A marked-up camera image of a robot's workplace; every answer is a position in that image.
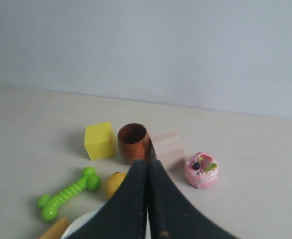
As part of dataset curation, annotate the light wooden block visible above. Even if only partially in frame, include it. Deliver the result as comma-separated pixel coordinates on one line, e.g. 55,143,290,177
151,130,185,171

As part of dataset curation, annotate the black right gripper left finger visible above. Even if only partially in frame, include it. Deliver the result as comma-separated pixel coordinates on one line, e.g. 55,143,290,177
70,160,147,239

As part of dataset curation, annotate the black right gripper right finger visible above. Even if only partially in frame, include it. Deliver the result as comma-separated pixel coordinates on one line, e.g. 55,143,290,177
147,160,237,239

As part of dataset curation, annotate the pink toy cake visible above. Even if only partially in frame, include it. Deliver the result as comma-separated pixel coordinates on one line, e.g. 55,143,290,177
184,152,219,189

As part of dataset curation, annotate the brown wooden cup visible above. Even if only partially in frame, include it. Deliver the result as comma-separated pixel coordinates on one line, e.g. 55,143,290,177
117,122,157,165

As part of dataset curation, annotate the white speckled ceramic bowl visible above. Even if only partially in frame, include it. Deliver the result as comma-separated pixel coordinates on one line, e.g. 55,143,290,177
60,211,97,239

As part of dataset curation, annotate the yellow foam cube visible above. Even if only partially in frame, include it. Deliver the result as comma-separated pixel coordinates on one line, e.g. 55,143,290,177
84,122,116,160

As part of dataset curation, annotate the yellow lemon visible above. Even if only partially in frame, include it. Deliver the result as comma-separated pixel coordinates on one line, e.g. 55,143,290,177
104,172,126,199

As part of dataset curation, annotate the yellow cheese wedge toy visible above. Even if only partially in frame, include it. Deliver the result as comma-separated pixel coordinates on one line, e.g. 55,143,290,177
39,217,71,239

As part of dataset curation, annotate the green bone dog toy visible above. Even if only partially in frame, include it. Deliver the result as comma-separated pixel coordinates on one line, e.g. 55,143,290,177
37,167,101,222

